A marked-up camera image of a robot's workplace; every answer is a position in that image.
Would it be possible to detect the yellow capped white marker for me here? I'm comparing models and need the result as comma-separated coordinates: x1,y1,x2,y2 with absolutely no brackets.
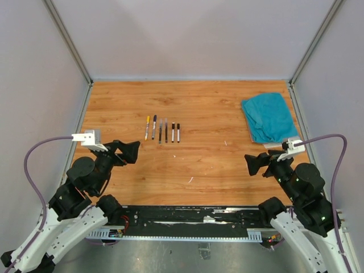
144,115,150,141

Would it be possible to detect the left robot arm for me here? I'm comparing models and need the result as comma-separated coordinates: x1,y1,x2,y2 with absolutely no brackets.
1,134,140,272

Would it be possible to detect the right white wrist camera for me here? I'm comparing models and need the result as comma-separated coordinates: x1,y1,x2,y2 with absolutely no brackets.
277,136,305,162

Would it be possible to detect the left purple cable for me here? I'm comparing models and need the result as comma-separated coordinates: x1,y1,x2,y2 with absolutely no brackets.
2,136,73,273

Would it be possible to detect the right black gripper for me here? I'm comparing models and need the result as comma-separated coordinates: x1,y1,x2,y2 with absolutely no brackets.
245,148,300,202

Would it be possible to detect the small white pen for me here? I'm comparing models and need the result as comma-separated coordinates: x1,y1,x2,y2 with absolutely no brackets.
171,122,175,143

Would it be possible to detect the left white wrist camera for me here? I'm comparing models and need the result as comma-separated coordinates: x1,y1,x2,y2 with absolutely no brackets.
71,129,108,151

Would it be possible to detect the purple gel pen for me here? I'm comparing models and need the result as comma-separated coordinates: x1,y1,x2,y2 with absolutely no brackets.
164,118,168,143

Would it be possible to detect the teal cloth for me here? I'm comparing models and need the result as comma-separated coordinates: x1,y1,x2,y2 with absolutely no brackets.
241,93,299,144

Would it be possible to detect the white marker blue end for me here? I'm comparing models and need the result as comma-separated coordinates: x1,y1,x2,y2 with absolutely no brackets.
151,114,157,140

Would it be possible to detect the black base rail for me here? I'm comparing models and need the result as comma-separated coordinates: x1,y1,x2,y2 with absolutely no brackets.
115,206,271,239

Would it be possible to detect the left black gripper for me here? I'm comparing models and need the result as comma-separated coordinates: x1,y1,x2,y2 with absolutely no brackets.
92,139,140,194

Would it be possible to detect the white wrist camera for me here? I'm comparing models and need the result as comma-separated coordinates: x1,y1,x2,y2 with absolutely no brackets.
71,129,108,151
277,136,305,162

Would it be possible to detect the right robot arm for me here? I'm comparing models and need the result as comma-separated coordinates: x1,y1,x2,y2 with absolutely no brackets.
245,150,355,272

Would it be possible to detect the white marker black tip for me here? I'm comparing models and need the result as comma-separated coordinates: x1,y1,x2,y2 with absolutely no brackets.
177,123,181,143

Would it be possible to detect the dark blue-green gel pen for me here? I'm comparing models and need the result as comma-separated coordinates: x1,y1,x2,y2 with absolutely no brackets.
158,118,163,144

